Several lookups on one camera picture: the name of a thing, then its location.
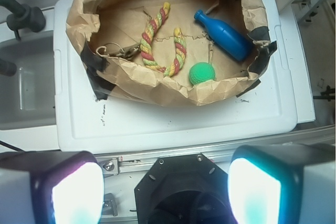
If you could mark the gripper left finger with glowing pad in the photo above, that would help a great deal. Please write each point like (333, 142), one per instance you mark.
(51, 187)

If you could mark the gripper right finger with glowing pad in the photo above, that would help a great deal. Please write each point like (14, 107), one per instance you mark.
(292, 183)

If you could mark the white plastic bin lid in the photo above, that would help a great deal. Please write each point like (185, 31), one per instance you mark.
(118, 125)

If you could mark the clear plastic bin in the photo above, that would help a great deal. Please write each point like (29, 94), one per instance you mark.
(28, 97)

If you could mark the green dimpled ball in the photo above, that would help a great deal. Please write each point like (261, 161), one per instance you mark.
(201, 72)

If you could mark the blue plastic bottle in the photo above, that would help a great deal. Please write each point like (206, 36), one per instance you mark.
(225, 36)

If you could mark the brown paper bag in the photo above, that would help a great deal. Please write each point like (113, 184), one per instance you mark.
(93, 23)

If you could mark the black octagonal mount plate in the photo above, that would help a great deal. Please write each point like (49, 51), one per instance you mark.
(183, 189)

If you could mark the paper bag twine handle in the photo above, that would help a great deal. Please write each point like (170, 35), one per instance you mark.
(113, 49)

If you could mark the multicolored twisted rope toy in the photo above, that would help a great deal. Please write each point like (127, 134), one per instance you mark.
(147, 37)

